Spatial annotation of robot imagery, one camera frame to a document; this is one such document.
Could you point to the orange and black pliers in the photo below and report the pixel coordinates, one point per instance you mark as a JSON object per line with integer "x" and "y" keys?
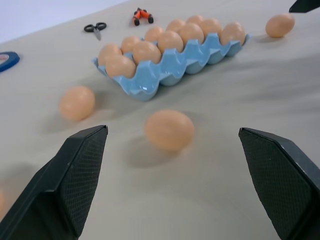
{"x": 137, "y": 18}

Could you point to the light blue egg tray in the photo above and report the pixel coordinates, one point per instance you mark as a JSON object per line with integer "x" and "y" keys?
{"x": 150, "y": 83}

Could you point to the black scissors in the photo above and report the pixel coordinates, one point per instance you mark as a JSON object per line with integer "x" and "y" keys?
{"x": 97, "y": 32}

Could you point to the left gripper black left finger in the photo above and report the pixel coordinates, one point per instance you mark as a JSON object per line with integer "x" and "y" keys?
{"x": 62, "y": 185}

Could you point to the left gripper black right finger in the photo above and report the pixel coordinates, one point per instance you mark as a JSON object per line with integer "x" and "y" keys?
{"x": 282, "y": 182}

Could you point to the brown egg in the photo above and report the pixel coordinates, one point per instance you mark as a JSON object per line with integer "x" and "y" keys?
{"x": 233, "y": 32}
{"x": 120, "y": 66}
{"x": 77, "y": 103}
{"x": 212, "y": 25}
{"x": 147, "y": 52}
{"x": 191, "y": 32}
{"x": 108, "y": 51}
{"x": 175, "y": 25}
{"x": 153, "y": 33}
{"x": 280, "y": 25}
{"x": 195, "y": 19}
{"x": 170, "y": 41}
{"x": 170, "y": 130}
{"x": 129, "y": 42}

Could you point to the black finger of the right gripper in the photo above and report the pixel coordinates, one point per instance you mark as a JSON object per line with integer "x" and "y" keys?
{"x": 306, "y": 5}

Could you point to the blue tape roll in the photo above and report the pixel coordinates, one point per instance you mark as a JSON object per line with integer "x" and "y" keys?
{"x": 10, "y": 63}

